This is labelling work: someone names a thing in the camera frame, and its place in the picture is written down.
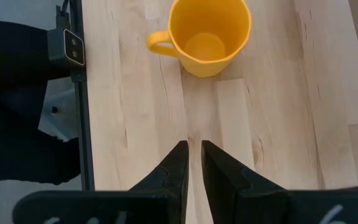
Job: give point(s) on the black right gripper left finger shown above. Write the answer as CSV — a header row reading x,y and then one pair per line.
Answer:
x,y
172,180

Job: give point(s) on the black bulky object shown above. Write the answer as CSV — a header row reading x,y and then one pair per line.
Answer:
x,y
11,109

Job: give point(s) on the black aluminium frame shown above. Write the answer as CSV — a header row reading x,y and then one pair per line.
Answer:
x,y
84,124

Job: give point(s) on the yellow faceted mug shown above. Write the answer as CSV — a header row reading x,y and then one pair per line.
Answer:
x,y
204,18

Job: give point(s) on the grey table-level camera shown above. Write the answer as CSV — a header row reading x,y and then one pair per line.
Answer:
x,y
65,48

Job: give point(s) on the white flat object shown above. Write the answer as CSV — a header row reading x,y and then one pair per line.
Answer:
x,y
61,105

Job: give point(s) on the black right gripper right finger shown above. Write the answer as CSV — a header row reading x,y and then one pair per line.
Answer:
x,y
222,180

